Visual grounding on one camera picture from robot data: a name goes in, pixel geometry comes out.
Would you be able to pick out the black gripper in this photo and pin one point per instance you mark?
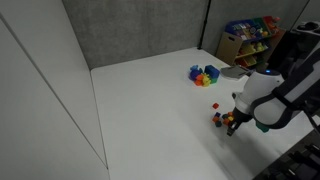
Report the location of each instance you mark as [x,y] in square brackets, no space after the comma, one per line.
[239,118]

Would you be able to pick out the green toy box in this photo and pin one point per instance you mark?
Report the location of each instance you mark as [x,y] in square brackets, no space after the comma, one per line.
[213,80]

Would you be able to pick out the wooden toy shelf with bins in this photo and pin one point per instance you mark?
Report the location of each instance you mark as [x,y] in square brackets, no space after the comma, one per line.
[250,42]

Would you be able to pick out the pile of colourful toys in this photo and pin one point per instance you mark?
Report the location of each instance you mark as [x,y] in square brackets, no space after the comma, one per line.
[198,77]

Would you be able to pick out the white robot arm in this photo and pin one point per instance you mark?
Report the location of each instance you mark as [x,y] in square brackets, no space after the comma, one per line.
[272,101]

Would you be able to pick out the pile of small coloured blocks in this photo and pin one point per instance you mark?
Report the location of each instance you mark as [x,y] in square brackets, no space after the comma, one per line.
[223,119]

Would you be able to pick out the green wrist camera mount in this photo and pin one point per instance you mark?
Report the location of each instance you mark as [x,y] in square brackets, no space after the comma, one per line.
[262,127]

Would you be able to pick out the lone red block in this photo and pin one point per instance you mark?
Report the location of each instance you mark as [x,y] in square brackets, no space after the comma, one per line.
[215,105]

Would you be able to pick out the blue toy box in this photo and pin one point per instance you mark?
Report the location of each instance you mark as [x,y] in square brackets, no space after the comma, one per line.
[212,71]

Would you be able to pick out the black tripod pole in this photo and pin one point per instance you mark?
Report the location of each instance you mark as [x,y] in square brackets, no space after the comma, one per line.
[200,43]

